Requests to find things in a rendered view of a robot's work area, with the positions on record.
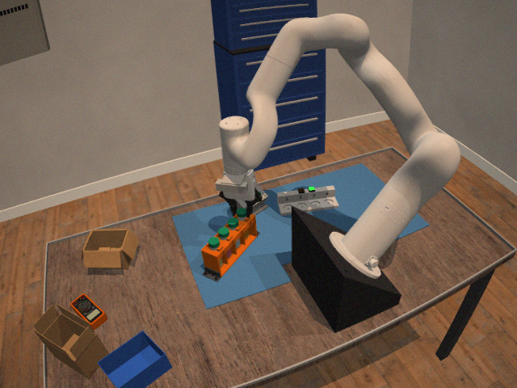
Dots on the orange digital multimeter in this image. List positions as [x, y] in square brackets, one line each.
[89, 311]

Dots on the white key housing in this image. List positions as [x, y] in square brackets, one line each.
[259, 206]

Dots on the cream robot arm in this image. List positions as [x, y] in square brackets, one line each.
[434, 158]

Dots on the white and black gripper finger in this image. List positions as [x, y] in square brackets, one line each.
[232, 203]
[250, 203]

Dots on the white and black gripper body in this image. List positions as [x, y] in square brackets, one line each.
[250, 178]

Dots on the blue open bin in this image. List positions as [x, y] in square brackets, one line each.
[127, 365]

